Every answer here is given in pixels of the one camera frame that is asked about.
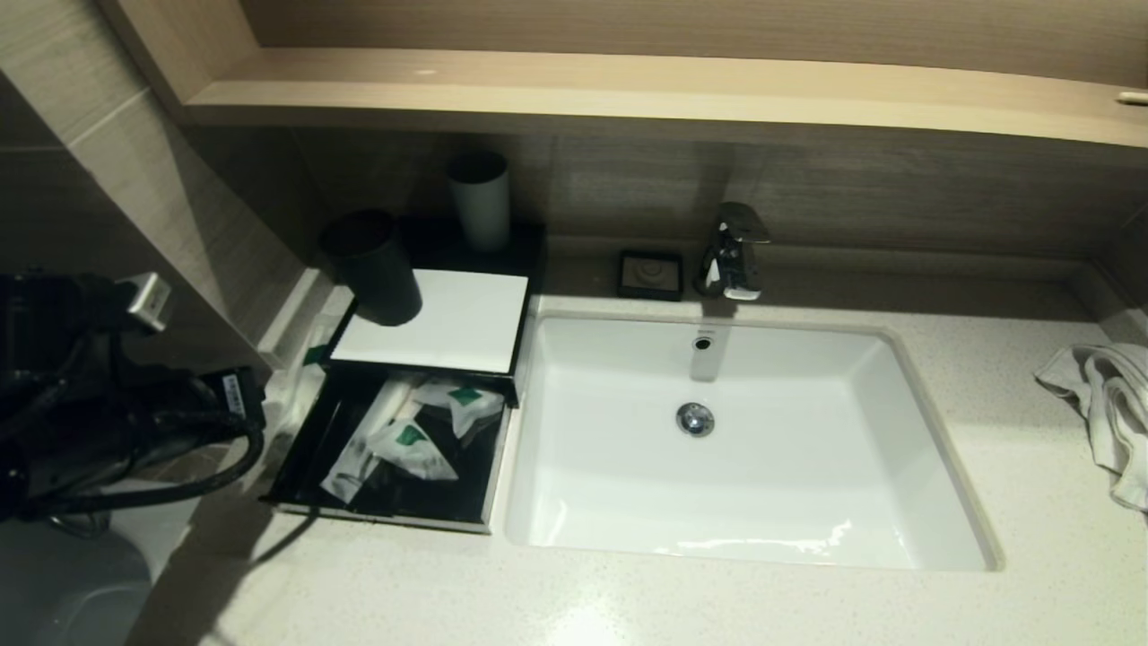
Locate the chrome faucet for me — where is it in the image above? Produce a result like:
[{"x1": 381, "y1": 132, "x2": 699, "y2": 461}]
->
[{"x1": 695, "y1": 203, "x2": 772, "y2": 302}]

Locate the grey cup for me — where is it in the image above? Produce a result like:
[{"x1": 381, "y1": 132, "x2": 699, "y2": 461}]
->
[{"x1": 447, "y1": 153, "x2": 512, "y2": 254}]

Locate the white ceramic sink basin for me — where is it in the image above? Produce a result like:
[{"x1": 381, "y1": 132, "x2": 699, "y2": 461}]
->
[{"x1": 504, "y1": 310, "x2": 1004, "y2": 573}]

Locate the black cup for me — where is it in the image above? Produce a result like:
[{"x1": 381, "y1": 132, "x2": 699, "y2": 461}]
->
[{"x1": 321, "y1": 209, "x2": 425, "y2": 326}]

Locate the small white green-label sachet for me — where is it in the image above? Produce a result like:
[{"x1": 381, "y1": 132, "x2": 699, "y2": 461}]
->
[
  {"x1": 366, "y1": 417, "x2": 460, "y2": 484},
  {"x1": 413, "y1": 377, "x2": 506, "y2": 441}
]

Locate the long white toothbrush packet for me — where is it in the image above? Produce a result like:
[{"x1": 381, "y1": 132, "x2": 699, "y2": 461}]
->
[
  {"x1": 267, "y1": 314, "x2": 342, "y2": 441},
  {"x1": 321, "y1": 375, "x2": 419, "y2": 503}
]

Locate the white towel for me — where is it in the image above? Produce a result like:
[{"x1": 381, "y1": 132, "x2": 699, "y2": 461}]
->
[{"x1": 1031, "y1": 343, "x2": 1148, "y2": 514}]

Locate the black glossy drawer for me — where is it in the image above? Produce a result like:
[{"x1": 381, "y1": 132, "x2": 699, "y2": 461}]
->
[{"x1": 260, "y1": 366, "x2": 517, "y2": 536}]

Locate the small white rectangular block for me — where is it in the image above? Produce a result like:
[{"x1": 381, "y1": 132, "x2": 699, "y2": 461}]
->
[{"x1": 115, "y1": 272, "x2": 177, "y2": 335}]

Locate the black glossy tray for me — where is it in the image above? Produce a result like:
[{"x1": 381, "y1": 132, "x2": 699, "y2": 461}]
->
[{"x1": 395, "y1": 215, "x2": 550, "y2": 315}]

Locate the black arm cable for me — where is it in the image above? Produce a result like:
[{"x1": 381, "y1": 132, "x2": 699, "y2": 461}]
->
[{"x1": 22, "y1": 411, "x2": 267, "y2": 519}]

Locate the black box with white top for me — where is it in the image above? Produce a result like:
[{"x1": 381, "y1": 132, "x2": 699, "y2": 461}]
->
[{"x1": 323, "y1": 267, "x2": 532, "y2": 409}]

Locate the light wooden shelf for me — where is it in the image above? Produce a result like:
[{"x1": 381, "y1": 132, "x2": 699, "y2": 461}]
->
[{"x1": 99, "y1": 0, "x2": 1148, "y2": 149}]

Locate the black square soap dish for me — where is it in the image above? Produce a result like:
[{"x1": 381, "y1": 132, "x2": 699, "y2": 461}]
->
[{"x1": 616, "y1": 250, "x2": 685, "y2": 302}]

